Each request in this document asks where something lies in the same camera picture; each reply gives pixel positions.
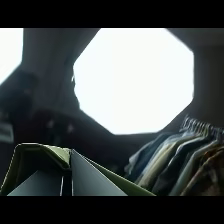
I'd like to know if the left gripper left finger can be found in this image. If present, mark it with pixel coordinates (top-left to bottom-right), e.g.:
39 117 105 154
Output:
7 169 65 197

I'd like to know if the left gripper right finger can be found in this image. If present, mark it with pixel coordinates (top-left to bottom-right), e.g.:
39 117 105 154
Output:
71 149 128 197

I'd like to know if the row of hanging clothes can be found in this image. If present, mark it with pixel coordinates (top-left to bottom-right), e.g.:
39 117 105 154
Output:
124 114 224 197

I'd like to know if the green garment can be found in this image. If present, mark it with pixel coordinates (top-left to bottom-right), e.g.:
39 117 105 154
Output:
0 142 156 197

